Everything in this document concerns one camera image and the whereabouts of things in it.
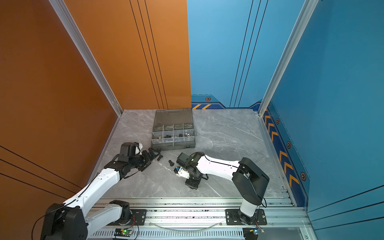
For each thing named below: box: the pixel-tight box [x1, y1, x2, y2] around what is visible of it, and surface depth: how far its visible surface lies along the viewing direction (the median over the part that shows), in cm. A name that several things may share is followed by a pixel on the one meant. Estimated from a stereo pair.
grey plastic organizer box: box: [151, 108, 196, 151], surface depth 105 cm
